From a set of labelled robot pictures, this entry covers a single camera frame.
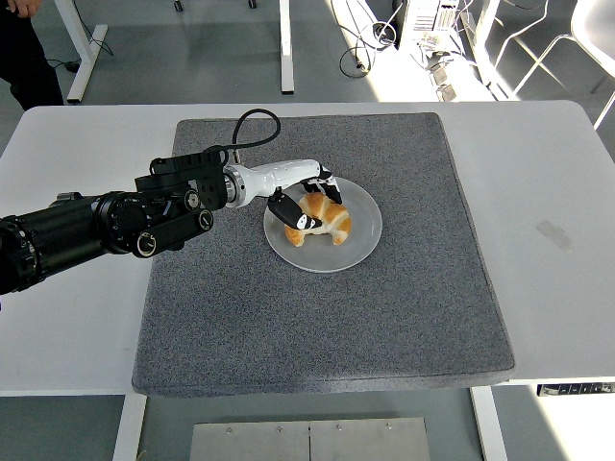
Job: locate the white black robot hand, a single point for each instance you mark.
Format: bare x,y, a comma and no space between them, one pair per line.
278,177

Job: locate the person's hand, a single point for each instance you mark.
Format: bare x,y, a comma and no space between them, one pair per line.
23,7

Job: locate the golden croissant bread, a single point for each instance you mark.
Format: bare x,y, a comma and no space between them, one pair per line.
331,216

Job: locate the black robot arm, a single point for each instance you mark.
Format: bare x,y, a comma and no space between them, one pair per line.
72,230

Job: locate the round grey plate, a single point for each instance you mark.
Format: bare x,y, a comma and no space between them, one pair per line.
336,254

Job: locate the grey metal plate with screws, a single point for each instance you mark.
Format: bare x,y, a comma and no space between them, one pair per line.
307,439

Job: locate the person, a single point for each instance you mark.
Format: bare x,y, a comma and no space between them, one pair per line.
24,62

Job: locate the white desk leg with foot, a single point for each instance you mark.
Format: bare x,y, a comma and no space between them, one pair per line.
286,48
85,57

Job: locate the grey speckled table mat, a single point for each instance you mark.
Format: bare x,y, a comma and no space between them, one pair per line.
312,312

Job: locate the grey power adapters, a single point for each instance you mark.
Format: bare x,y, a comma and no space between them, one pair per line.
447,81

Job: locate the white computer tower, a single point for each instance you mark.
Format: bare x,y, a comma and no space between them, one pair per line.
427,21

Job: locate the clear tape patch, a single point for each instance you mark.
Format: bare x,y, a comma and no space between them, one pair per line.
555,235

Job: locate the white table leg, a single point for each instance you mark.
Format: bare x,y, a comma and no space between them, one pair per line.
129,427
487,422

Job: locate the white shell chair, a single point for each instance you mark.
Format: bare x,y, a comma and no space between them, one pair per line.
593,33

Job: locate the table height control panel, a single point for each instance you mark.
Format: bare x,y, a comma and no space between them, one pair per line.
574,389

